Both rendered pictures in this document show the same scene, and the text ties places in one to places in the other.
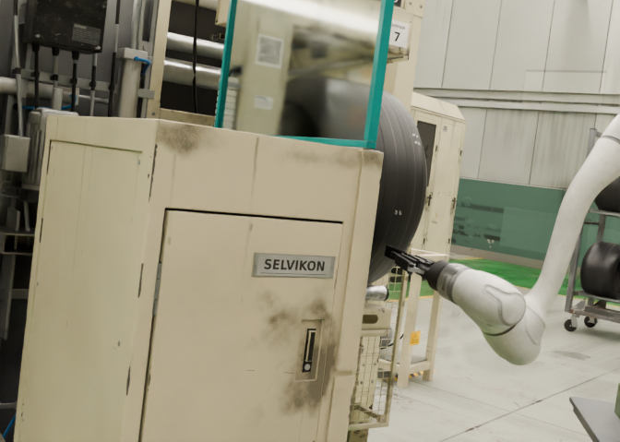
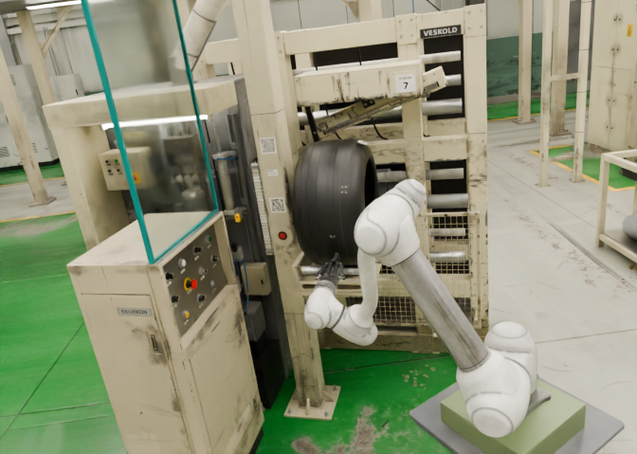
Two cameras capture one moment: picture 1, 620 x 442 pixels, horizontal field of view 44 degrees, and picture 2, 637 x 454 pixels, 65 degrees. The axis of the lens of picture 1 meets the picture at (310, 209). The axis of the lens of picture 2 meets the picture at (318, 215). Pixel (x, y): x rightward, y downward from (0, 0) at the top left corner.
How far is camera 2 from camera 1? 2.02 m
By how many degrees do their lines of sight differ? 52
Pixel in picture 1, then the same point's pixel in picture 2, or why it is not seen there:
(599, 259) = not seen: outside the picture
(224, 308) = (113, 326)
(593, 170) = not seen: hidden behind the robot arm
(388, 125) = (323, 184)
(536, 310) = (353, 318)
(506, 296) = (307, 314)
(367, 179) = (154, 277)
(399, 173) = (327, 214)
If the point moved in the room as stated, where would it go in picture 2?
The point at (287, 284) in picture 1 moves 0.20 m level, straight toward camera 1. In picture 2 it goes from (134, 318) to (80, 343)
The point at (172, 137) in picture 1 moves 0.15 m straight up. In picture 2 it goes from (73, 270) to (61, 233)
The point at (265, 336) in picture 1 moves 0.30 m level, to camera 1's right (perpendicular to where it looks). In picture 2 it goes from (133, 336) to (167, 368)
